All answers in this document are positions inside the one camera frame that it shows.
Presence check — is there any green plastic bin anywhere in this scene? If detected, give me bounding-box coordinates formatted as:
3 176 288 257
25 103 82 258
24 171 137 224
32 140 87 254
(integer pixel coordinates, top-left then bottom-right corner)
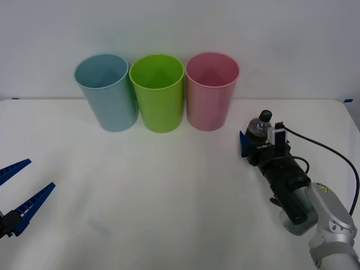
128 53 186 134

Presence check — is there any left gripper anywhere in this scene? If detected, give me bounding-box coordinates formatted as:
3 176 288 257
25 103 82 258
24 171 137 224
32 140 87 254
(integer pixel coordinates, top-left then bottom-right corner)
0 159 56 240

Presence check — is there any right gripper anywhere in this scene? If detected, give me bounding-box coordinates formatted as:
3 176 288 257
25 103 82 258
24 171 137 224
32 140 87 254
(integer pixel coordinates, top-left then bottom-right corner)
239 130 295 170

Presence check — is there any pink plastic bin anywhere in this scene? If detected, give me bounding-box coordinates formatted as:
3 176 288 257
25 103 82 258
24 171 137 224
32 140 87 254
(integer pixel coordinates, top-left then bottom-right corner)
184 51 240 132

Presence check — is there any pale blue plastic bin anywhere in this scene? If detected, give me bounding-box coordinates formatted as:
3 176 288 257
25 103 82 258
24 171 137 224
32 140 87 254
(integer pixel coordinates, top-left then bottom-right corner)
74 53 139 133

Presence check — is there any clear bottle with black cap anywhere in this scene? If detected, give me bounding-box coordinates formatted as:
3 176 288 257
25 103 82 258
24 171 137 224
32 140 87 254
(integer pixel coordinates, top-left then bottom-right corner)
247 110 275 143

